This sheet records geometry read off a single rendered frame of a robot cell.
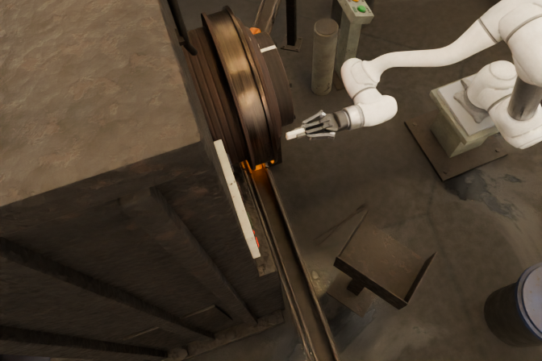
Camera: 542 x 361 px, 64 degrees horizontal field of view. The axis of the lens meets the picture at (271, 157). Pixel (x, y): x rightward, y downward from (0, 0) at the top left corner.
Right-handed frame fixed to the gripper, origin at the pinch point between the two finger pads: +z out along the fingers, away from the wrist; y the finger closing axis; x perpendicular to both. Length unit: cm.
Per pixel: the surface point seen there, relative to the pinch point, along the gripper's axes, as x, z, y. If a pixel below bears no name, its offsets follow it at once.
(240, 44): 57, 20, -3
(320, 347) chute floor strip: -16, 16, -71
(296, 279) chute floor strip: -14, 16, -48
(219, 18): 56, 23, 8
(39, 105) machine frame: 96, 54, -40
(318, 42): -26, -38, 61
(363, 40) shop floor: -67, -86, 88
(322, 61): -39, -41, 59
